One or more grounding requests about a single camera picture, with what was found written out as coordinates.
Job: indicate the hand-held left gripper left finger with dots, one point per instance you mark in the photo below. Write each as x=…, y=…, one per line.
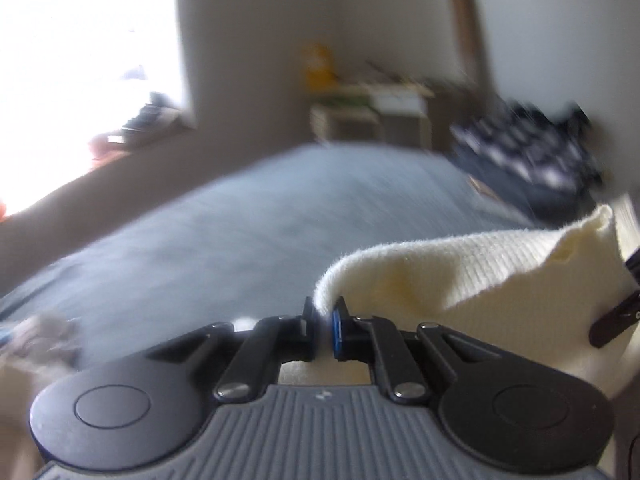
x=310, y=330

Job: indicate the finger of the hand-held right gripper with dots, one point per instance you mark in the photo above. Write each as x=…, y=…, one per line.
x=615, y=317

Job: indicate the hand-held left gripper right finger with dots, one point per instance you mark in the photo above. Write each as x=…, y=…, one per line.
x=340, y=332

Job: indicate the cream knit sweater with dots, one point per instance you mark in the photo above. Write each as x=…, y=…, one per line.
x=480, y=280

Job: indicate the grey bed blanket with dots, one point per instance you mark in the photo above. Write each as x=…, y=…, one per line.
x=240, y=230

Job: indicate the plaid shirt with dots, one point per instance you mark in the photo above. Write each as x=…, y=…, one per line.
x=530, y=150

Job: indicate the yellow box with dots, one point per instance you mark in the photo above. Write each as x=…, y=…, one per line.
x=319, y=67

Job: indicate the grey garment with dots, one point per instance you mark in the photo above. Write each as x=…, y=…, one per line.
x=45, y=340

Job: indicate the cardboard box with dark clutter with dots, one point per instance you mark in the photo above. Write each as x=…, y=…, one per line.
x=150, y=117

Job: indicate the beige clothing pile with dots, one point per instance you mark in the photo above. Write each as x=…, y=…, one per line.
x=15, y=410

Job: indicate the cardboard plank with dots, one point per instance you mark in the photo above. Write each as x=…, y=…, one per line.
x=467, y=25

